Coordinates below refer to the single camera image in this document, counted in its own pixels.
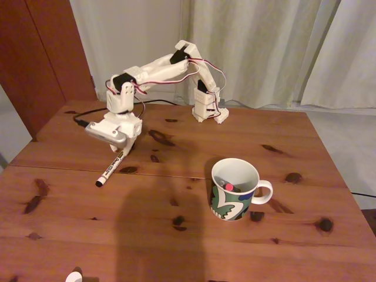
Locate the white marker with black cap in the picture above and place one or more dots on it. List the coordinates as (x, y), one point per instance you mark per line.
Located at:
(110, 170)

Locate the silver camera box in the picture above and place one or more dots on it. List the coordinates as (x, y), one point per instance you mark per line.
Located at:
(105, 135)

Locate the small white round object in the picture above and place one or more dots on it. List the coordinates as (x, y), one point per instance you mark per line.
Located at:
(73, 277)

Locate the white mug with green pattern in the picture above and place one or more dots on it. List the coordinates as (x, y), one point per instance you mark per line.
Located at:
(232, 205)

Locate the brown wooden door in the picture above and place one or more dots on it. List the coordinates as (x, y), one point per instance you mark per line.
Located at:
(29, 58)

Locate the white curtain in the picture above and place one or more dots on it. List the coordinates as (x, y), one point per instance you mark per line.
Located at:
(264, 44)
(346, 64)

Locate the black pen with red end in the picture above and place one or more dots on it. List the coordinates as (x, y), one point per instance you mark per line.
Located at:
(232, 188)

